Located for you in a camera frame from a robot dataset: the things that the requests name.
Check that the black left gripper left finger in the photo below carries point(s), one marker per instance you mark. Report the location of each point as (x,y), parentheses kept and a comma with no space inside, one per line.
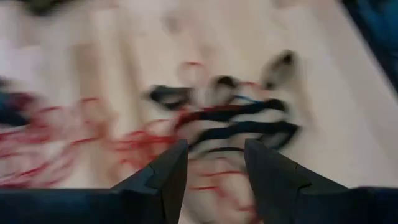
(168,174)

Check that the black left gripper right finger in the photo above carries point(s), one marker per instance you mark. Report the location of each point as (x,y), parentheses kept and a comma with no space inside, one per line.
(273,180)

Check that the teal rubber band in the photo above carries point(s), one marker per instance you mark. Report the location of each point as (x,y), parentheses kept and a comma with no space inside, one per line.
(248,99)

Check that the small wide black rubber band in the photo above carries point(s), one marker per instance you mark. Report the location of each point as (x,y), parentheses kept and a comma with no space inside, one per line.
(227,81)
(287,58)

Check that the red rubber band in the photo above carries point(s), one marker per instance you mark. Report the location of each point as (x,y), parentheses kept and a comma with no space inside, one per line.
(46,137)
(146,140)
(217,173)

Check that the thin black rubber band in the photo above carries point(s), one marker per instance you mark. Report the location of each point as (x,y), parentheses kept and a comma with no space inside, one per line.
(248,129)

